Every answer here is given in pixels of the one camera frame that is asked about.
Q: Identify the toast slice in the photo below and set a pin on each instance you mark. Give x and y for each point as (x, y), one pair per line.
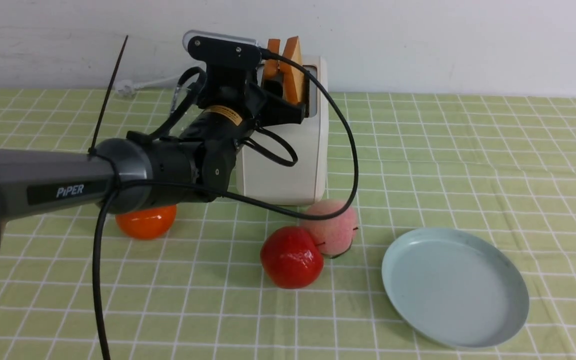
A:
(293, 78)
(271, 66)

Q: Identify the light blue round plate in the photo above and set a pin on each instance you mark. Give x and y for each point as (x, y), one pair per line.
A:
(455, 288)

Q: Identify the red apple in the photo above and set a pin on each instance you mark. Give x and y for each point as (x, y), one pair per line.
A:
(290, 258)

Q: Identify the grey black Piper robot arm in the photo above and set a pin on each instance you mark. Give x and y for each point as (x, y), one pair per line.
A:
(188, 159)

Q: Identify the orange persimmon with green leaf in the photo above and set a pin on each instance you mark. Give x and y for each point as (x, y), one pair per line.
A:
(147, 224)

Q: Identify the black cable tie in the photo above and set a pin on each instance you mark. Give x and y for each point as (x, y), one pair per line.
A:
(110, 90)

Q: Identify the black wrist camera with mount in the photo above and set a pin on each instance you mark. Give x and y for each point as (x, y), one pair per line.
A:
(223, 50)

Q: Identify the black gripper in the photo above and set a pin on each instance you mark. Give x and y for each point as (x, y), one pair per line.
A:
(239, 100)

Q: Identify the pink peach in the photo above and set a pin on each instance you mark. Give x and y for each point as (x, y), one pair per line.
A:
(333, 237)

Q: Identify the white two-slot toaster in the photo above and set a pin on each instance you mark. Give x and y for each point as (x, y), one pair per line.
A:
(304, 183)

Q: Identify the green checkered tablecloth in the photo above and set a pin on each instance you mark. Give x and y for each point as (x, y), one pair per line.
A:
(499, 167)

